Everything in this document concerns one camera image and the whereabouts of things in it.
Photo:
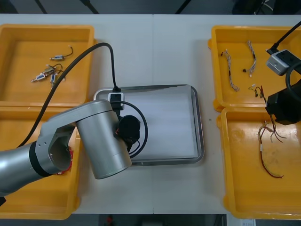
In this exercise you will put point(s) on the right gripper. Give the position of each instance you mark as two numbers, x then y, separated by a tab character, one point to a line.
284	108

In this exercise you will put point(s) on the green-yellow red black harness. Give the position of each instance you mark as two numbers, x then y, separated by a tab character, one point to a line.
256	90

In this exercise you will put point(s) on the brass-faced metal solenoid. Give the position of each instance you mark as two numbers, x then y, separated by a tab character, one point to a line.
48	69

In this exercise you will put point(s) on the blue label metal solenoid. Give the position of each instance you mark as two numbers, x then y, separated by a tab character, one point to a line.
40	77
58	57
53	79

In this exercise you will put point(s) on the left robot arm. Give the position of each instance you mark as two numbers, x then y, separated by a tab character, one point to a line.
103	141

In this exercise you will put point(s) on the yellow-orange plastic bin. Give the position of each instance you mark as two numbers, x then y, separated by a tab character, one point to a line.
28	94
247	188
47	200
240	100

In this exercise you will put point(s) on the steel tray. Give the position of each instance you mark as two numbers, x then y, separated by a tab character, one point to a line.
200	131

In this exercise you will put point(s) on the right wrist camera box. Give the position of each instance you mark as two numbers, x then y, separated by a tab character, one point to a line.
279	62

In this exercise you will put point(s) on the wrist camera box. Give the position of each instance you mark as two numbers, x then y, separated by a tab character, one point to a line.
279	62
115	97

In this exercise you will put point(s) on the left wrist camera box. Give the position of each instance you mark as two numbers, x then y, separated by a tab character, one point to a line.
115	97

